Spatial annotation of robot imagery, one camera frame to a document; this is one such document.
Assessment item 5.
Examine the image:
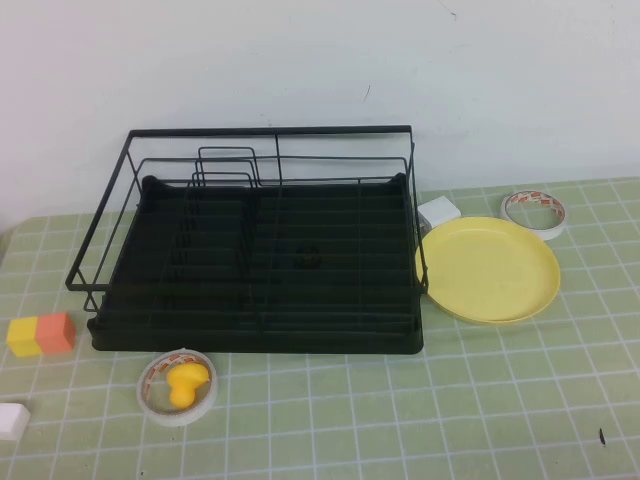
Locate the yellow round plate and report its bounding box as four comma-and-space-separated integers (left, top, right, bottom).
414, 215, 561, 326

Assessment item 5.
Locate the black plastic drip tray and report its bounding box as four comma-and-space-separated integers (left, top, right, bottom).
85, 172, 426, 356

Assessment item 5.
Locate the white power adapter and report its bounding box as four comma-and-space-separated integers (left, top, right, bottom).
416, 195, 462, 234

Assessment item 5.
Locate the green grid table mat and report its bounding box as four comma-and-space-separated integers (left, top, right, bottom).
0, 177, 640, 480

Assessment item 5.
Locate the yellow rubber duck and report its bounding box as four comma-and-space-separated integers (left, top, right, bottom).
166, 362, 209, 407

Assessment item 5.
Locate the white tape roll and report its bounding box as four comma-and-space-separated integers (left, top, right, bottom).
137, 348, 219, 427
499, 189, 570, 241

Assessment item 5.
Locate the orange cube block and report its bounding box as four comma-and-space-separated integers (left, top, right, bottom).
34, 311, 77, 356

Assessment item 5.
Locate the yellow cube block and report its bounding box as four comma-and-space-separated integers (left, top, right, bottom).
6, 316, 41, 358

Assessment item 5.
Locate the white rectangular block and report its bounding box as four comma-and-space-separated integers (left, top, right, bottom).
0, 402, 32, 442

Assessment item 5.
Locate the black wire dish rack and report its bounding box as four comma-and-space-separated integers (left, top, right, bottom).
64, 124, 430, 334

